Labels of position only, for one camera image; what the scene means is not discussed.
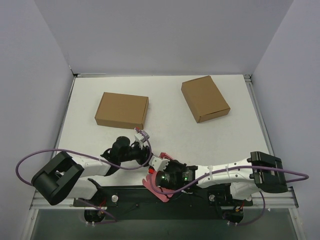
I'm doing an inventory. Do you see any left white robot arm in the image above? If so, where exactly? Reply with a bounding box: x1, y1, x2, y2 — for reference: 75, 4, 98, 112
31, 133, 152, 206

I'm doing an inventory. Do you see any left brown cardboard box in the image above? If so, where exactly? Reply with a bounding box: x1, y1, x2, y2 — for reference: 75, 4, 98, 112
94, 92, 149, 130

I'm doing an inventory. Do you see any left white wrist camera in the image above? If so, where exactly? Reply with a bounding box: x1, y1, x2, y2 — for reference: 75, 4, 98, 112
134, 130, 150, 149

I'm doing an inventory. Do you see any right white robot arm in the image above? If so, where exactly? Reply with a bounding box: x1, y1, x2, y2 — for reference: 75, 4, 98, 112
154, 151, 288, 200

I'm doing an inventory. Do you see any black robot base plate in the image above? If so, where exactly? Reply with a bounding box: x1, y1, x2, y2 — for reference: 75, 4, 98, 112
73, 184, 253, 222

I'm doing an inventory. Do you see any brown cardboard box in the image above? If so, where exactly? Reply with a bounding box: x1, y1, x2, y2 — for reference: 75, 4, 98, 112
181, 75, 231, 123
94, 92, 149, 130

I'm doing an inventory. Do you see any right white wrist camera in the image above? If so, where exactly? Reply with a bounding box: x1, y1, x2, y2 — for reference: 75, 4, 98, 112
148, 155, 170, 172

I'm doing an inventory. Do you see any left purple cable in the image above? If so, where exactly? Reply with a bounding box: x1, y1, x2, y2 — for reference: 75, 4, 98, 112
15, 127, 153, 186

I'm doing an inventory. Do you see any aluminium table frame rail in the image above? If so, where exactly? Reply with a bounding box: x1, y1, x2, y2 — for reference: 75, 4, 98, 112
243, 74, 299, 209

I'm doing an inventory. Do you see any right brown cardboard box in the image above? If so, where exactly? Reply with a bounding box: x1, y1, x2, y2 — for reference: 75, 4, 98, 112
181, 75, 231, 123

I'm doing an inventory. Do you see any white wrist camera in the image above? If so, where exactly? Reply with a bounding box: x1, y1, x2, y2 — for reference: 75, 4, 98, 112
134, 130, 150, 149
148, 155, 170, 172

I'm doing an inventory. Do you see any pink paper box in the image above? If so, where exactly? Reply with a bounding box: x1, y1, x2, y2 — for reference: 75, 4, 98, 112
142, 152, 181, 203

